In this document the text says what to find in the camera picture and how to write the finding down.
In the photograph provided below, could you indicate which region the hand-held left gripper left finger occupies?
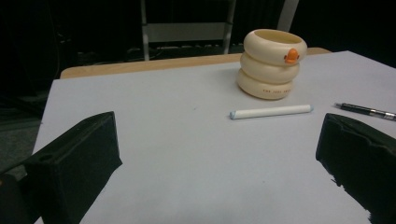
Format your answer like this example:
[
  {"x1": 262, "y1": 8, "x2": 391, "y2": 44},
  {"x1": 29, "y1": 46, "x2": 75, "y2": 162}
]
[{"x1": 0, "y1": 111, "x2": 123, "y2": 224}]

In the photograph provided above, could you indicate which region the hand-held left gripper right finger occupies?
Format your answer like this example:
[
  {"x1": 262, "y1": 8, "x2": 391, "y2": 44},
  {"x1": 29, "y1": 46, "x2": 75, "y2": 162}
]
[{"x1": 315, "y1": 112, "x2": 396, "y2": 224}]

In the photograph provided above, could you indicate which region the black pen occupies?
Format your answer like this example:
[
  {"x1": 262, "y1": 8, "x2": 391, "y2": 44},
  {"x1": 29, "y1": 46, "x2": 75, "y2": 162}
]
[{"x1": 333, "y1": 102, "x2": 396, "y2": 122}]

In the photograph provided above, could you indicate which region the white pen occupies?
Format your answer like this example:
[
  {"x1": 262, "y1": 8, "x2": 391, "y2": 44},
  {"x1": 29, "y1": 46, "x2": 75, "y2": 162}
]
[{"x1": 229, "y1": 104, "x2": 314, "y2": 120}]

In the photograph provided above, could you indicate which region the cream duck pen holder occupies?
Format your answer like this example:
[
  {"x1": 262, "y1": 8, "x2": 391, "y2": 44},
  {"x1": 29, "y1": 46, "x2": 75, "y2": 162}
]
[{"x1": 236, "y1": 28, "x2": 308, "y2": 101}]

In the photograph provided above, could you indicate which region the white table sheet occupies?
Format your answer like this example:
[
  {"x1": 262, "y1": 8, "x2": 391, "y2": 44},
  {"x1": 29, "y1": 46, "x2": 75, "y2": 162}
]
[{"x1": 32, "y1": 50, "x2": 396, "y2": 224}]

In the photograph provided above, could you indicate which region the white pole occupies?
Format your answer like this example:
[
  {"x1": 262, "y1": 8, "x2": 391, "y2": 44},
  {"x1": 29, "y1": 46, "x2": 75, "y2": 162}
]
[{"x1": 276, "y1": 0, "x2": 301, "y2": 33}]

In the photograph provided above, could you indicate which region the grey metal stand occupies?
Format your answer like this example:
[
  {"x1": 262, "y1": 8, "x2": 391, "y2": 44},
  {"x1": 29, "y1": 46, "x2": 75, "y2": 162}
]
[{"x1": 139, "y1": 0, "x2": 237, "y2": 62}]

